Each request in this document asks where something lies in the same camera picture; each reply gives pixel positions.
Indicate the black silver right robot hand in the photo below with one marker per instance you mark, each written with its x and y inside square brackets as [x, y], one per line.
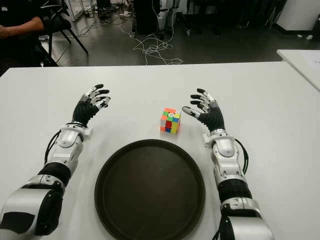
[213, 116]

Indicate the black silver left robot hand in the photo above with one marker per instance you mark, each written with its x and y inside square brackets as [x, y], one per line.
[83, 111]

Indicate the multicoloured Rubik's cube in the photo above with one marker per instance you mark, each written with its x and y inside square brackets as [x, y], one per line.
[170, 122]

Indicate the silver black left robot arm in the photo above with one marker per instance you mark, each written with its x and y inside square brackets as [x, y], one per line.
[67, 142]

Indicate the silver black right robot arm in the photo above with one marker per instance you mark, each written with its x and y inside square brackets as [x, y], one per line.
[226, 148]

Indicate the dark brown round plate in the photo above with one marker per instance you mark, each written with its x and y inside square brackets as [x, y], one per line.
[150, 195]

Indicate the black chair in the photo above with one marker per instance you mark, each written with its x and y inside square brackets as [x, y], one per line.
[60, 23]

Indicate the white framed glass case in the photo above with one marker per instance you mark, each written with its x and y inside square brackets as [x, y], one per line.
[75, 10]

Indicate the white side table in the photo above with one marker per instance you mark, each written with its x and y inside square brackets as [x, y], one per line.
[302, 65]

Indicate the seated person in black shirt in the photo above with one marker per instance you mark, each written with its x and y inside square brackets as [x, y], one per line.
[17, 27]

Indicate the white humanoid robot legs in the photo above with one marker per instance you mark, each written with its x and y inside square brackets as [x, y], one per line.
[163, 20]

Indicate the black box cabinet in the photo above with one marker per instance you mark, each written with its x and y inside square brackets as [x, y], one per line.
[146, 17]

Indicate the small white floor object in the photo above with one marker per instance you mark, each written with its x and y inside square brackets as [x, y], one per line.
[309, 37]

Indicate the white cabinet with black base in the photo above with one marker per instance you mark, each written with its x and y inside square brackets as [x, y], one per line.
[297, 15]

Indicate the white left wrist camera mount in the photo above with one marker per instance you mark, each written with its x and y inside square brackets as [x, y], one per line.
[88, 132]

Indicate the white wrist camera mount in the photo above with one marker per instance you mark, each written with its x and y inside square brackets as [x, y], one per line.
[206, 139]
[88, 132]

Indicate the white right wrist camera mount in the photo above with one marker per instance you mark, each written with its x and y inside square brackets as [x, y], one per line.
[206, 139]

